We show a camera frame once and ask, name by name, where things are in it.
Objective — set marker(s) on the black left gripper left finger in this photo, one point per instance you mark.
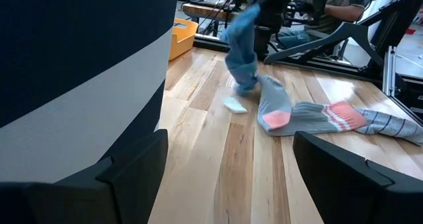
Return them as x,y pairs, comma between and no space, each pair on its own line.
138,171

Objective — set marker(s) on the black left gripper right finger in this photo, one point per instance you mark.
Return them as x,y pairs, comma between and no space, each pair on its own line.
330,177

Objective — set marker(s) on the blue sock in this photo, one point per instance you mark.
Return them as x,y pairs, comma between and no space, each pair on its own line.
241,52

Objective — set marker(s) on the grey striped sock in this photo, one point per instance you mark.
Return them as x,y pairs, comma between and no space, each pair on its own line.
390,125

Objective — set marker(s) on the grey sock with pink bands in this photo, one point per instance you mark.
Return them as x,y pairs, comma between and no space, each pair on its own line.
281,115

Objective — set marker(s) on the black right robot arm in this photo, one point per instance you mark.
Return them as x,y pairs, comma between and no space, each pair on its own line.
264,42

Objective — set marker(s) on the wooden background table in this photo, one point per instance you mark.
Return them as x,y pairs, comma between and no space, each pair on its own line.
205,10

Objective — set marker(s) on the black metal stand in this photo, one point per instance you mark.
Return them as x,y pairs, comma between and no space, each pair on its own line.
350,32

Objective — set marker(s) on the orange plastic basket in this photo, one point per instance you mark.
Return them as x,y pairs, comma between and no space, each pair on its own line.
183,35

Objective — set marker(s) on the navy fabric storage bin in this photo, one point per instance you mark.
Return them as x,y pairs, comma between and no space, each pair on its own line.
66,68

